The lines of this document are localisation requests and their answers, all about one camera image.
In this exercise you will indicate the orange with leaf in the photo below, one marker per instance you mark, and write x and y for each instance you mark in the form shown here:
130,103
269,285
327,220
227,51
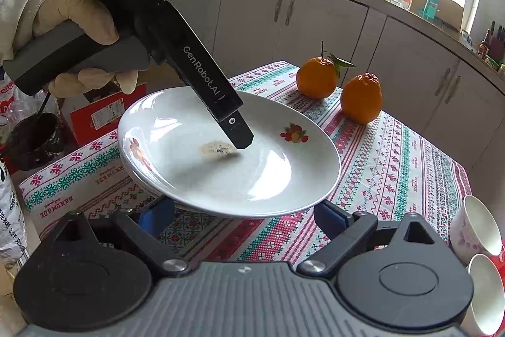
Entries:
315,78

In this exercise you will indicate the printed plastic bag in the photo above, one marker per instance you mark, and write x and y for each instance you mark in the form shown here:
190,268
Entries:
10,210

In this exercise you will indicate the bumpy orange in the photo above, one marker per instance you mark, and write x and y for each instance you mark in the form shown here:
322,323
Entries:
361,98

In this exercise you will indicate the person's left forearm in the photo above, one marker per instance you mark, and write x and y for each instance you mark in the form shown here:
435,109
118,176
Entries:
19,5

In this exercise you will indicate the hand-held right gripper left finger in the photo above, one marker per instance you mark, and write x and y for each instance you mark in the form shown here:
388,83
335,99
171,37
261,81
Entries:
158,218

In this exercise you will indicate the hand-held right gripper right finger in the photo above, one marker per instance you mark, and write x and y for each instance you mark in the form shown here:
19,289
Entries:
333,220

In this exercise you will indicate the patterned tablecloth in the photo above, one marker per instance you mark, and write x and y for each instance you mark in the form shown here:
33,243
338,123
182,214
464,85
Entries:
374,171

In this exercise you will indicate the white plate with stain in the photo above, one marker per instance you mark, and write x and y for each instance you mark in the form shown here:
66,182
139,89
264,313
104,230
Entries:
256,171

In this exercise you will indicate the black pot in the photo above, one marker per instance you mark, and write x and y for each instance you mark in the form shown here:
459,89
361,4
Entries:
33,139

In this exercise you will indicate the teal water bottle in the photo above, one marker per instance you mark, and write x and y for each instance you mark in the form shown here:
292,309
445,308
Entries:
431,7

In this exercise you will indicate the cardboard sheet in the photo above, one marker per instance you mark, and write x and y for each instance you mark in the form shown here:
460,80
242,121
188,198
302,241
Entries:
449,11

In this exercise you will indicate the dark sauce bottle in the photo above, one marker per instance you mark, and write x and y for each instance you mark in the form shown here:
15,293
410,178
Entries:
483,47

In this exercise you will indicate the white floral bowl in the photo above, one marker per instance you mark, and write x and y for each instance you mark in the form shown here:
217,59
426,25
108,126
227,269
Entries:
475,222
487,293

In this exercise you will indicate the knife block with knives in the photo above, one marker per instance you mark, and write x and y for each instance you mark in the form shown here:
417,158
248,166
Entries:
497,45

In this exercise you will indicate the person's left hand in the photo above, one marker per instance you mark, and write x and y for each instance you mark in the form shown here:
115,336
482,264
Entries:
67,9

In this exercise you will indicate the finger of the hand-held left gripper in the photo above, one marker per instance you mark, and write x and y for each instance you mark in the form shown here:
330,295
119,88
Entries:
236,131

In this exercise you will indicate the red cardboard box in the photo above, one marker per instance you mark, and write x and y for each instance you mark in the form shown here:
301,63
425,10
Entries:
102,116

